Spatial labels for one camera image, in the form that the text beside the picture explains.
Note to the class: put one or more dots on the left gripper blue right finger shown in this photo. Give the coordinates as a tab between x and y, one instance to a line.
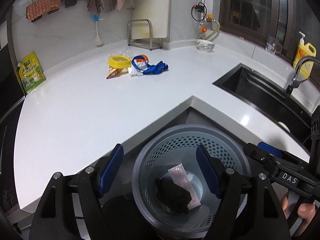
210	168

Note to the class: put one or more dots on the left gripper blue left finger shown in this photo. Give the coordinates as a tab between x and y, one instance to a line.
110	168

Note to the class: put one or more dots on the dark grey rag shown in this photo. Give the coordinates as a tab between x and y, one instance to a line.
174	197

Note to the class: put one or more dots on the grey perforated trash bin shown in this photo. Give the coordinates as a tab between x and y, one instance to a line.
177	145

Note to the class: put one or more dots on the black kitchen sink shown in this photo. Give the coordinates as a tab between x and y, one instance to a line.
270	100

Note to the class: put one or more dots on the person's right hand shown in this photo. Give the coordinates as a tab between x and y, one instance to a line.
306	212

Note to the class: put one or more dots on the white bowl in sink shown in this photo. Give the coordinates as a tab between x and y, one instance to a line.
284	126

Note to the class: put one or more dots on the red snack wrapper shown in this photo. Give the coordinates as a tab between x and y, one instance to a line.
113	72

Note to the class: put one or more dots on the orange ball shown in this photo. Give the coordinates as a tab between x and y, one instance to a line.
143	58

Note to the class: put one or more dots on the clear plastic cup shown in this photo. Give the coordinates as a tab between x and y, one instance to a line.
127	52

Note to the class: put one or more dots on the yellow green seasoning pouch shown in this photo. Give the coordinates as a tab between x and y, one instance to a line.
30	72

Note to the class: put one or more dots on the patterned ceramic bowl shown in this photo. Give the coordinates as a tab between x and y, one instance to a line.
205	45

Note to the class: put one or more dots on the blue bottle brush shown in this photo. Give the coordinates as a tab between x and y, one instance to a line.
97	40

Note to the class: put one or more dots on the clear glass mug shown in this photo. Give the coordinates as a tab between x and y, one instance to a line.
272	45

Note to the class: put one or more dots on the steel cutting board rack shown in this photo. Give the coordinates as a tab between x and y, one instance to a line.
140	34

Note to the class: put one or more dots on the gas valve with pipe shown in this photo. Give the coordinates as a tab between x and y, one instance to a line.
199	13

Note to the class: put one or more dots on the hanging vegetable peeler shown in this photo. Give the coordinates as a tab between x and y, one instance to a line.
131	5

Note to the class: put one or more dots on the brown hanging rag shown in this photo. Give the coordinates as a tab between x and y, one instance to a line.
93	6

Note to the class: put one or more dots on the white cutting board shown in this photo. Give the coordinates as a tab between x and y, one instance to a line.
157	11

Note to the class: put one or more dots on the orange wavy sponge cloth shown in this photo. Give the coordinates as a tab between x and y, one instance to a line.
41	7

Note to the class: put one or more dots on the dark window frame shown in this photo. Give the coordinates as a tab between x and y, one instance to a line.
284	20

